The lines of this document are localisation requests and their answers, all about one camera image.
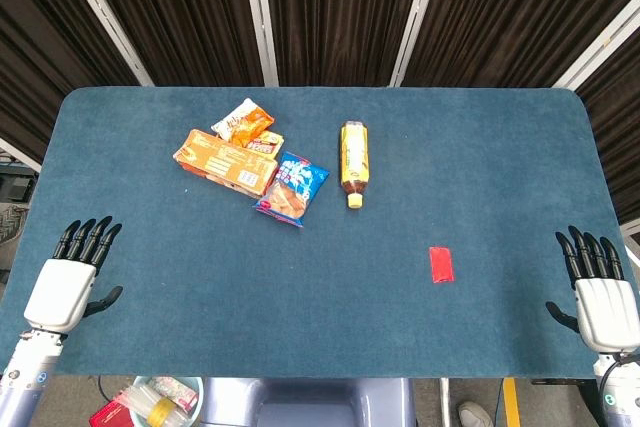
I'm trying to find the clear plastic bottle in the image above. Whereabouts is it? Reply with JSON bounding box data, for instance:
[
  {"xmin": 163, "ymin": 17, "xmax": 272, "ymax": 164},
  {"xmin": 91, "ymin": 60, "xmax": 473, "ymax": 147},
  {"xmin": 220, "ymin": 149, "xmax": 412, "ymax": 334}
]
[{"xmin": 117, "ymin": 382, "xmax": 188, "ymax": 427}]

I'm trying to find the pink patterned packet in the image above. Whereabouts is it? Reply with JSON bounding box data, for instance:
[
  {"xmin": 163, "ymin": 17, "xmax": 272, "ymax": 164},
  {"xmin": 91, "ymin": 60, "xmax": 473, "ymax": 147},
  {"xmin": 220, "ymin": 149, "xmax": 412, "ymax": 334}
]
[{"xmin": 147, "ymin": 377, "xmax": 199, "ymax": 411}]

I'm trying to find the white shoe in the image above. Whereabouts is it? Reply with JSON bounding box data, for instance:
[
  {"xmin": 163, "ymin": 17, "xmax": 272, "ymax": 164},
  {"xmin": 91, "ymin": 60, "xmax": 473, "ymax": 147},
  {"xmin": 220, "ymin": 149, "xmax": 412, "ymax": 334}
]
[{"xmin": 458, "ymin": 400, "xmax": 496, "ymax": 427}]

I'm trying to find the orange white snack bag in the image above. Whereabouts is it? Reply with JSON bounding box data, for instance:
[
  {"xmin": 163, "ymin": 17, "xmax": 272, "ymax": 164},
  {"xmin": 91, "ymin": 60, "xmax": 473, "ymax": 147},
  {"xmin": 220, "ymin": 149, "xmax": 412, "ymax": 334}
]
[{"xmin": 210, "ymin": 97, "xmax": 276, "ymax": 144}]

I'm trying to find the light blue bowl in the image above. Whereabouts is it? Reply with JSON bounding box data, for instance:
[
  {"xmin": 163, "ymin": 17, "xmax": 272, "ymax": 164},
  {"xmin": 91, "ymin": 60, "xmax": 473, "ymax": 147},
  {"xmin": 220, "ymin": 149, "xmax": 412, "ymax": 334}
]
[{"xmin": 130, "ymin": 376, "xmax": 205, "ymax": 427}]

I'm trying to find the red tape strip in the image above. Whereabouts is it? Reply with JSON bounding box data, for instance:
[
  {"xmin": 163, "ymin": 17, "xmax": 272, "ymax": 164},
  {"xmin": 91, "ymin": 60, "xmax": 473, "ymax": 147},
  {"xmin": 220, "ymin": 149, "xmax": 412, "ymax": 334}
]
[{"xmin": 428, "ymin": 246, "xmax": 456, "ymax": 285}]

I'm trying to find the yellow red snack packet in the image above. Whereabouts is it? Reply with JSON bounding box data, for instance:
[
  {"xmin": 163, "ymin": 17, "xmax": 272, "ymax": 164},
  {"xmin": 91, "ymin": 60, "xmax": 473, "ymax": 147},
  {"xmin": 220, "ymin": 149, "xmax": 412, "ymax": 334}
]
[{"xmin": 246, "ymin": 129, "xmax": 286, "ymax": 160}]

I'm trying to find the orange biscuit box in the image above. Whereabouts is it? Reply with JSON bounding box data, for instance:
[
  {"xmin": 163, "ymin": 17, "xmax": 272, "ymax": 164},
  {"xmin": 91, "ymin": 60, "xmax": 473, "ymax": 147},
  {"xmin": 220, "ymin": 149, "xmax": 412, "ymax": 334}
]
[{"xmin": 172, "ymin": 128, "xmax": 280, "ymax": 200}]

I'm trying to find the blue table cloth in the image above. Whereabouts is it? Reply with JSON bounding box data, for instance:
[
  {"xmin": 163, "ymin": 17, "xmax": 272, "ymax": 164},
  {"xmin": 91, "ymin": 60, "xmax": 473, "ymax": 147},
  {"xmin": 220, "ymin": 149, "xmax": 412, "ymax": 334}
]
[{"xmin": 0, "ymin": 86, "xmax": 634, "ymax": 380}]

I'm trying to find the robot base body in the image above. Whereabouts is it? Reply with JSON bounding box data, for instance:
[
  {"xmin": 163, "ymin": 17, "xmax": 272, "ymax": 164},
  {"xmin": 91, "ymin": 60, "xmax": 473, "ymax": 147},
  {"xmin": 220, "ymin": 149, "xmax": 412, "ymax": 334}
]
[{"xmin": 198, "ymin": 376, "xmax": 417, "ymax": 427}]

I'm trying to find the blue snack bag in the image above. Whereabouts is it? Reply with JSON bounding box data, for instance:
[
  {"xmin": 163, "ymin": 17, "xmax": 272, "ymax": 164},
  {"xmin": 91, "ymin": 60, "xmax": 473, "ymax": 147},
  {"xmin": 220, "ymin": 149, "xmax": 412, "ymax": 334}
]
[{"xmin": 252, "ymin": 150, "xmax": 331, "ymax": 229}]

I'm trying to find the yellow tea bottle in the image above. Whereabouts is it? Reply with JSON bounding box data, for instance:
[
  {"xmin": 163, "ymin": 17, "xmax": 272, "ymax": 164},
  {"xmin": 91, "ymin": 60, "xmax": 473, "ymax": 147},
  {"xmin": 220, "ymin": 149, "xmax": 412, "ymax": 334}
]
[{"xmin": 340, "ymin": 120, "xmax": 371, "ymax": 210}]

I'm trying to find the red box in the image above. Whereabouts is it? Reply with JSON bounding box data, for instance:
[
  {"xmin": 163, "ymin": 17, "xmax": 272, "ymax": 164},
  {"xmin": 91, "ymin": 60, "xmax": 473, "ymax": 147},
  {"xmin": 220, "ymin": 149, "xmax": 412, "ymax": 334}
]
[{"xmin": 88, "ymin": 399, "xmax": 140, "ymax": 427}]

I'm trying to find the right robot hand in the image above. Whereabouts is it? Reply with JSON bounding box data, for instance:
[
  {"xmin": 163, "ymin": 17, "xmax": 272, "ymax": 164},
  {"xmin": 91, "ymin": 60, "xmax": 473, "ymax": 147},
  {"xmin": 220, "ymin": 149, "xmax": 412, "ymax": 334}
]
[{"xmin": 545, "ymin": 225, "xmax": 640, "ymax": 353}]

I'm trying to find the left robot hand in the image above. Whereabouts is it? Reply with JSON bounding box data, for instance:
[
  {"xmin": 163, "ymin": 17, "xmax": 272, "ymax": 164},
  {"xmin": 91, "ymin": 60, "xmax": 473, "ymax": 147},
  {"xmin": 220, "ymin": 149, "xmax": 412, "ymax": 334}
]
[{"xmin": 23, "ymin": 215, "xmax": 125, "ymax": 335}]

